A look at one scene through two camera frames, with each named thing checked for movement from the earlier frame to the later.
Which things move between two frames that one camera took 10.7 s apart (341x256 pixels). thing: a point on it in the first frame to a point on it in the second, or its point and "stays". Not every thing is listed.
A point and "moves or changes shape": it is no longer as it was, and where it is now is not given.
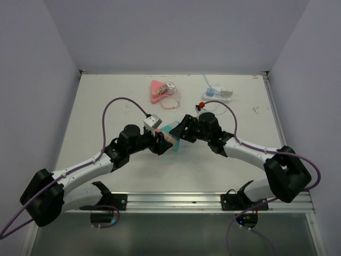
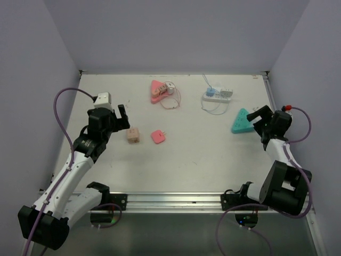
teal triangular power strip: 167,128 to 241,124
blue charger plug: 210,92 stays
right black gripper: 188,121 to 265,113
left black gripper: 162,144 to 118,122
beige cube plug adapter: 169,137 moves or changes shape
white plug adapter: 226,93 stays
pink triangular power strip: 155,85 stays
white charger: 170,87 stays
